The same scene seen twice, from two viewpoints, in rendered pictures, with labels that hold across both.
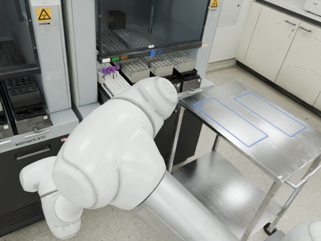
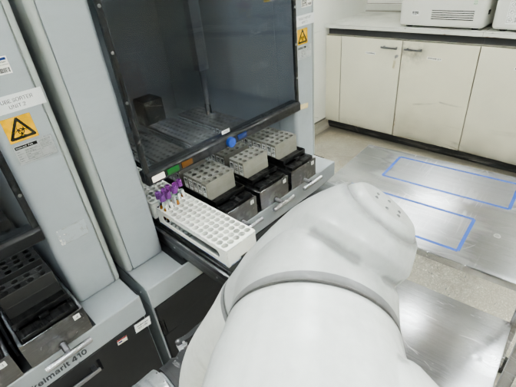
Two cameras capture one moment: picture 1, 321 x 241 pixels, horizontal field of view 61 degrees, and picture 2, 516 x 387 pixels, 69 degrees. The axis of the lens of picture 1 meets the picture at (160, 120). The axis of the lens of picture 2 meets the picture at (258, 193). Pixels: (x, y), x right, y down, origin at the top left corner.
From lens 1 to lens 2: 0.33 m
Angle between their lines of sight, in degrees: 7
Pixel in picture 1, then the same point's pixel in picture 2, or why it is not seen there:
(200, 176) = not seen: hidden behind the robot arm
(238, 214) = (451, 361)
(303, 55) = (421, 85)
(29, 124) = (48, 340)
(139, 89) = (316, 233)
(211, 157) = not seen: hidden behind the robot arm
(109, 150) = not seen: outside the picture
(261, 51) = (360, 98)
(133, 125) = (382, 372)
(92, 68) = (138, 198)
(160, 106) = (398, 263)
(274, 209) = (500, 330)
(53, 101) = (83, 278)
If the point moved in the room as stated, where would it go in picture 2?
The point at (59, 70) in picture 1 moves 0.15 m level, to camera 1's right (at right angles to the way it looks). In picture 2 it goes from (79, 221) to (145, 210)
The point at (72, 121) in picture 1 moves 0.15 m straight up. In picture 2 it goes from (128, 304) to (110, 259)
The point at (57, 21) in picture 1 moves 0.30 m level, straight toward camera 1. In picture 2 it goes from (50, 133) to (75, 198)
